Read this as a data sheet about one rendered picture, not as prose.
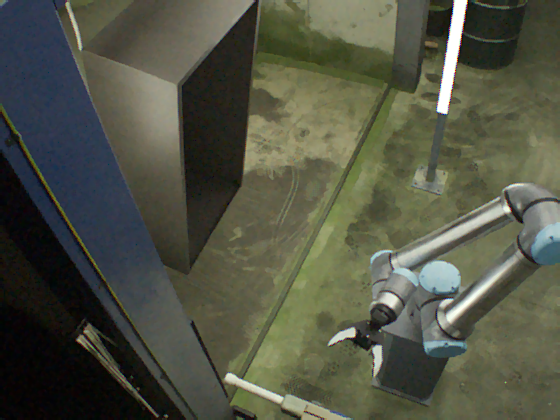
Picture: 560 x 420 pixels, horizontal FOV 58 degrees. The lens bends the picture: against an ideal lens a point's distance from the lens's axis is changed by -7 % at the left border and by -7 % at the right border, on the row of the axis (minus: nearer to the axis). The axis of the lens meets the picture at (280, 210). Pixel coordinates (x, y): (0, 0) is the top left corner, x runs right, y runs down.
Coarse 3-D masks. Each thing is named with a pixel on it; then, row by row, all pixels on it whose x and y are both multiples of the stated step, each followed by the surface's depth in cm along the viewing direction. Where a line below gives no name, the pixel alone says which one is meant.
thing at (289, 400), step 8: (232, 376) 147; (232, 384) 146; (240, 384) 146; (248, 384) 146; (256, 392) 144; (264, 392) 144; (272, 400) 143; (280, 400) 142; (288, 400) 141; (296, 400) 141; (288, 408) 140; (296, 408) 139; (304, 408) 139; (320, 408) 139; (296, 416) 140
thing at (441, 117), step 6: (438, 114) 290; (444, 114) 288; (438, 120) 293; (444, 120) 291; (438, 126) 296; (444, 126) 297; (438, 132) 300; (438, 138) 303; (438, 144) 307; (432, 150) 312; (438, 150) 310; (432, 156) 316; (438, 156) 317; (432, 162) 319; (432, 168) 323; (426, 174) 329; (432, 174) 327; (426, 180) 333; (432, 180) 331
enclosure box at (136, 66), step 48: (144, 0) 173; (192, 0) 175; (240, 0) 178; (96, 48) 157; (144, 48) 159; (192, 48) 161; (240, 48) 211; (96, 96) 171; (144, 96) 161; (192, 96) 245; (240, 96) 232; (144, 144) 181; (192, 144) 273; (240, 144) 258; (144, 192) 206; (192, 192) 276; (192, 240) 261
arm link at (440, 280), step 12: (432, 264) 192; (444, 264) 191; (420, 276) 191; (432, 276) 188; (444, 276) 188; (456, 276) 187; (420, 288) 192; (432, 288) 185; (444, 288) 184; (456, 288) 185; (420, 300) 191; (432, 300) 185
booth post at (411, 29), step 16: (400, 0) 334; (416, 0) 329; (400, 16) 344; (416, 16) 338; (400, 32) 353; (416, 32) 348; (400, 48) 363; (416, 48) 357; (400, 64) 373; (416, 64) 367; (400, 80) 384; (416, 80) 381
